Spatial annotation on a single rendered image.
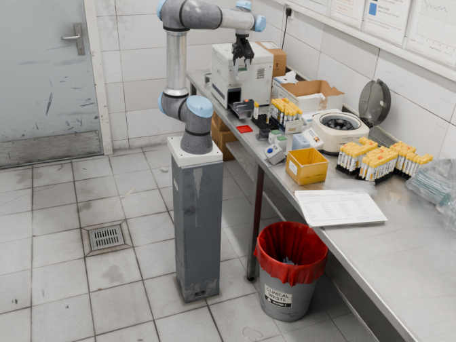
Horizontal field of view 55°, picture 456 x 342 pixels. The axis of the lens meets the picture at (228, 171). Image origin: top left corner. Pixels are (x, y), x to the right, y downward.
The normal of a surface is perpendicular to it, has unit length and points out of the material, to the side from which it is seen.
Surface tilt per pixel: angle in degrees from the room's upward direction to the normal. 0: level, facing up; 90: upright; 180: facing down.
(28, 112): 90
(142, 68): 90
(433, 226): 0
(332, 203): 1
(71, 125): 90
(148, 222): 0
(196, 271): 90
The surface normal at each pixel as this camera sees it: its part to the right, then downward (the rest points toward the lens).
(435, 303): 0.04, -0.85
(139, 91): 0.35, 0.51
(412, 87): -0.93, 0.16
